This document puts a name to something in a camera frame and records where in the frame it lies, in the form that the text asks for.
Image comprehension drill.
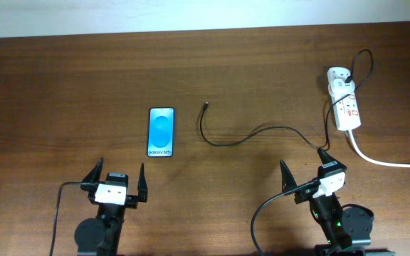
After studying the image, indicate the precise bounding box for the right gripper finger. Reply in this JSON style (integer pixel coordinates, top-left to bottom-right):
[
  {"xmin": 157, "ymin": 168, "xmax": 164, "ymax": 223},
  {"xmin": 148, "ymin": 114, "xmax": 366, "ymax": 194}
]
[
  {"xmin": 280, "ymin": 160, "xmax": 298, "ymax": 194},
  {"xmin": 317, "ymin": 148, "xmax": 333, "ymax": 164}
]

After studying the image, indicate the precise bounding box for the white power strip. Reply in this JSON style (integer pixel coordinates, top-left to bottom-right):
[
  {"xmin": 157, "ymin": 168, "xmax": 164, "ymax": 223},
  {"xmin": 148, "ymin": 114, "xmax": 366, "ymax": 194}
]
[{"xmin": 327, "ymin": 67, "xmax": 361, "ymax": 132}]

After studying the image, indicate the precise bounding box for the blue Galaxy smartphone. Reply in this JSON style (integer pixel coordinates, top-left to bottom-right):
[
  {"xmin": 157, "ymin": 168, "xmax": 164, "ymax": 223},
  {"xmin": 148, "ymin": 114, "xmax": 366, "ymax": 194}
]
[{"xmin": 147, "ymin": 107, "xmax": 174, "ymax": 157}]

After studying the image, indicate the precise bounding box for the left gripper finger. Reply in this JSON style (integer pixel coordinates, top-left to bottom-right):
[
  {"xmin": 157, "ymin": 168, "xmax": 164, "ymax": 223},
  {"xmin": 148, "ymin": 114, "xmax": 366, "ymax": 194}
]
[
  {"xmin": 137, "ymin": 164, "xmax": 148, "ymax": 202},
  {"xmin": 80, "ymin": 157, "xmax": 104, "ymax": 192}
]

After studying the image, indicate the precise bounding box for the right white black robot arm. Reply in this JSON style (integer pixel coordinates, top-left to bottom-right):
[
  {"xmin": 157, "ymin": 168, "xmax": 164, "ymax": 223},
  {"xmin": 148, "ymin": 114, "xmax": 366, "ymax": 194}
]
[{"xmin": 280, "ymin": 149, "xmax": 395, "ymax": 256}]

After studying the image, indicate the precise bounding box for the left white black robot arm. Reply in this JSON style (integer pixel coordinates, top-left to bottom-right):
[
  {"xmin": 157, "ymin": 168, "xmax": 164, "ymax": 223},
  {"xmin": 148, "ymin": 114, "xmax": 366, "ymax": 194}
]
[{"xmin": 74, "ymin": 159, "xmax": 148, "ymax": 256}]

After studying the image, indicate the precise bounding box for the white power strip cord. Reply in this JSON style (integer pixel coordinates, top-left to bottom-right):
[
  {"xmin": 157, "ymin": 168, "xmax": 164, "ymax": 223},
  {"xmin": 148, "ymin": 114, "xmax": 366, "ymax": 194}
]
[{"xmin": 345, "ymin": 129, "xmax": 410, "ymax": 170}]

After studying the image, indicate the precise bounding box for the black USB charging cable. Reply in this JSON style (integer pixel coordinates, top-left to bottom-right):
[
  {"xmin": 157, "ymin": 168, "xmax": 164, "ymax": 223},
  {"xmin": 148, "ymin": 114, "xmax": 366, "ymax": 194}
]
[{"xmin": 199, "ymin": 48, "xmax": 374, "ymax": 151}]

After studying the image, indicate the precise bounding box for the white charger adapter plug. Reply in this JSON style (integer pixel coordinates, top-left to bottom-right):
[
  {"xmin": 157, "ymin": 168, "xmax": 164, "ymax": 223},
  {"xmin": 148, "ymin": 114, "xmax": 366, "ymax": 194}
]
[{"xmin": 328, "ymin": 78, "xmax": 355, "ymax": 96}]

